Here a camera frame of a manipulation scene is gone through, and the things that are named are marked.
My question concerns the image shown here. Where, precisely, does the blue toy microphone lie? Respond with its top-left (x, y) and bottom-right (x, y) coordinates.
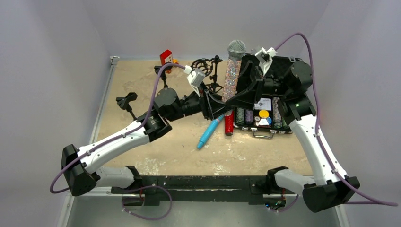
top-left (197, 115), bottom-right (224, 150)

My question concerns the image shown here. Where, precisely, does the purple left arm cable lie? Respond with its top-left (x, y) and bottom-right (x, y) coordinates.
top-left (49, 63), bottom-right (189, 194)

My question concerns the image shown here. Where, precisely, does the red glitter microphone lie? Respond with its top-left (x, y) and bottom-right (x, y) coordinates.
top-left (224, 110), bottom-right (234, 136)

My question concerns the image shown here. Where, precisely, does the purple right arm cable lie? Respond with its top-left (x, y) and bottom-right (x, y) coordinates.
top-left (272, 32), bottom-right (399, 208)

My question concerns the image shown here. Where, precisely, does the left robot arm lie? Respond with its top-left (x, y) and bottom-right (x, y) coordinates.
top-left (61, 88), bottom-right (229, 196)

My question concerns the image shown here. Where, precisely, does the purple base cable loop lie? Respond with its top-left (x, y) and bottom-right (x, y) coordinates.
top-left (121, 185), bottom-right (173, 221)

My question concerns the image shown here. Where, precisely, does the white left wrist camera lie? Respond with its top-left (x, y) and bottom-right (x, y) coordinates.
top-left (184, 65), bottom-right (206, 96)

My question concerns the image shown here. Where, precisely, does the black tripod shock mount stand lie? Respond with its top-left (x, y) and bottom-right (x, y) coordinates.
top-left (191, 55), bottom-right (223, 93)

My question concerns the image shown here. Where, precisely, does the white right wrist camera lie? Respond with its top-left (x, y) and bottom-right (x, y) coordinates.
top-left (254, 46), bottom-right (277, 76)

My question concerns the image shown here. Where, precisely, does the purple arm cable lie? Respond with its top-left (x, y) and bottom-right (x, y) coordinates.
top-left (49, 63), bottom-right (189, 194)
top-left (272, 32), bottom-right (399, 208)

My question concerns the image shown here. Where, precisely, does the red toy block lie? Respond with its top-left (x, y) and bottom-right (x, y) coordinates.
top-left (159, 49), bottom-right (178, 65)

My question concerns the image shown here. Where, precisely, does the rhinestone silver microphone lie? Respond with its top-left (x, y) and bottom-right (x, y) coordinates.
top-left (222, 40), bottom-right (246, 102)

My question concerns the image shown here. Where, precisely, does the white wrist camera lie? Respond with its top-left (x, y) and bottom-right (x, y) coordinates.
top-left (184, 65), bottom-right (206, 96)
top-left (254, 46), bottom-right (277, 76)

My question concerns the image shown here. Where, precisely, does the black poker chip case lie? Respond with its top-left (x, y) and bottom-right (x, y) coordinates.
top-left (233, 56), bottom-right (302, 134)

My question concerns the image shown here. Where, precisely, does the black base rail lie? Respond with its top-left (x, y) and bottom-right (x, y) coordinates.
top-left (111, 166), bottom-right (292, 206)

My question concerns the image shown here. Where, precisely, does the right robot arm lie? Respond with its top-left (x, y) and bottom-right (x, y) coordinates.
top-left (228, 54), bottom-right (360, 213)

